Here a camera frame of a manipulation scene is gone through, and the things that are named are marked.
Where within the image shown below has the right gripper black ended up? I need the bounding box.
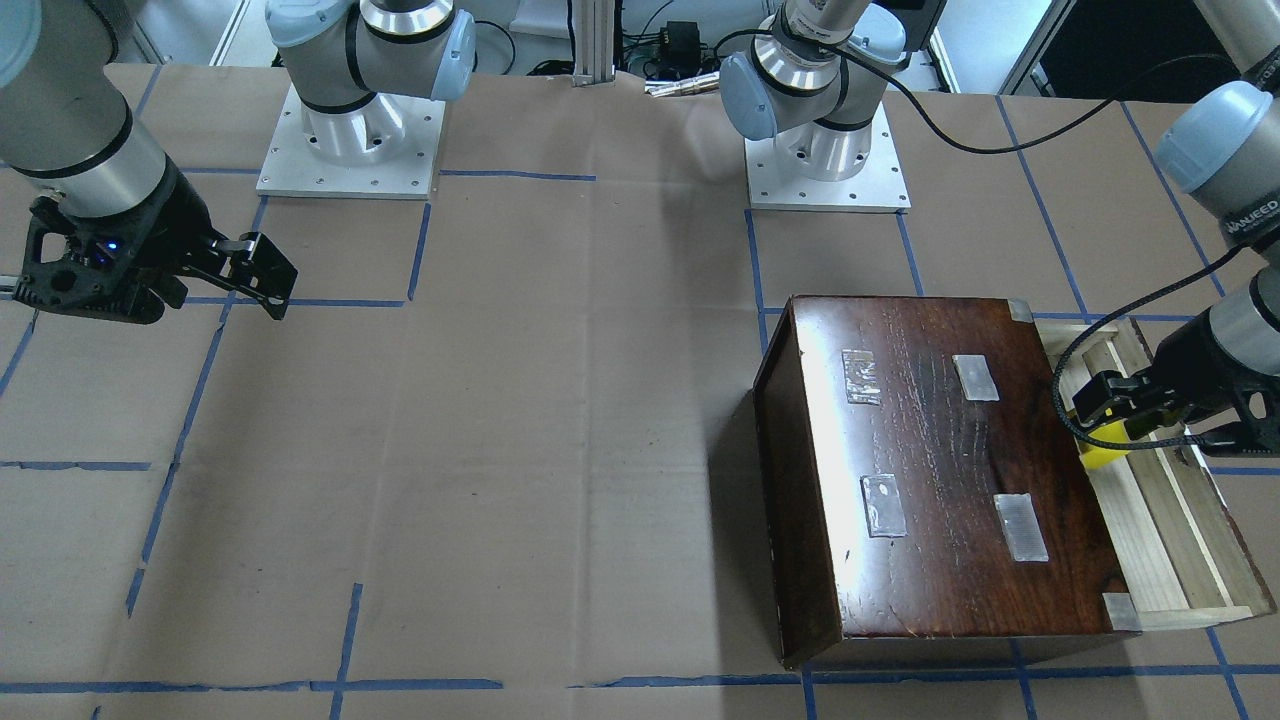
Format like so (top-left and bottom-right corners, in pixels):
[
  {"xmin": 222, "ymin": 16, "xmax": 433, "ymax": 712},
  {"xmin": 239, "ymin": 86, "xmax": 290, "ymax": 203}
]
[{"xmin": 13, "ymin": 161, "xmax": 298, "ymax": 324}]

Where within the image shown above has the yellow block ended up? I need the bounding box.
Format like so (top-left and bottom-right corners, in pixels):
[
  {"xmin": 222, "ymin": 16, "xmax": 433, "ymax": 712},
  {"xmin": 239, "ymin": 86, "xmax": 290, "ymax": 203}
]
[{"xmin": 1073, "ymin": 405, "xmax": 1137, "ymax": 471}]

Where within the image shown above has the brown paper table cover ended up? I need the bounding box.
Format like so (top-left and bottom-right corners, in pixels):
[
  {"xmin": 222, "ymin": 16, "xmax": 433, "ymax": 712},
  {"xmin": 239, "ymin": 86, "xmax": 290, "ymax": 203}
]
[{"xmin": 1, "ymin": 64, "xmax": 1277, "ymax": 719}]

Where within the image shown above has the light wooden drawer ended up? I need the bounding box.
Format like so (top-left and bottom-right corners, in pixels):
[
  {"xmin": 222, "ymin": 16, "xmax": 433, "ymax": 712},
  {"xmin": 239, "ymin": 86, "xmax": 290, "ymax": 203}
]
[{"xmin": 1032, "ymin": 316, "xmax": 1279, "ymax": 632}]

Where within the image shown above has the aluminium frame post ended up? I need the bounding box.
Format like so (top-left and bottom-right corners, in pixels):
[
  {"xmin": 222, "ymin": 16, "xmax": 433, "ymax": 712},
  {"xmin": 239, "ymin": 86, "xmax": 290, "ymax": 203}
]
[{"xmin": 567, "ymin": 0, "xmax": 621, "ymax": 87}]

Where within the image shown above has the dark wooden drawer box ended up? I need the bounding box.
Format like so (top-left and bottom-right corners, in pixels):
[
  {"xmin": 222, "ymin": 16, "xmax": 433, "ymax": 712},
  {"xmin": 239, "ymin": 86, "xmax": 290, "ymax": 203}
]
[{"xmin": 753, "ymin": 295, "xmax": 1128, "ymax": 669}]

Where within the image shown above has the black power adapter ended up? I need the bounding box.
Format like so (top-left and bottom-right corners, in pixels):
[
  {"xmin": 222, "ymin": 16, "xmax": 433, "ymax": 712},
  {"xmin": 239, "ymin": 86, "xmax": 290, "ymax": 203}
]
[{"xmin": 659, "ymin": 20, "xmax": 701, "ymax": 63}]

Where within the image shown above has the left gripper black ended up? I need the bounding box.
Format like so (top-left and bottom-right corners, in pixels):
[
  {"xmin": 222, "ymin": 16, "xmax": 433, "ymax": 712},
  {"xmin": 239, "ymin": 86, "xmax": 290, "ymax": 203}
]
[{"xmin": 1071, "ymin": 315, "xmax": 1279, "ymax": 457}]

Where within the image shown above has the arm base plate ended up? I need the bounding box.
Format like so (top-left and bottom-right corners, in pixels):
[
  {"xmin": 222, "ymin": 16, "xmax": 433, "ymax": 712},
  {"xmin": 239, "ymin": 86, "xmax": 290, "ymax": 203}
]
[
  {"xmin": 256, "ymin": 88, "xmax": 448, "ymax": 200},
  {"xmin": 745, "ymin": 105, "xmax": 911, "ymax": 213}
]

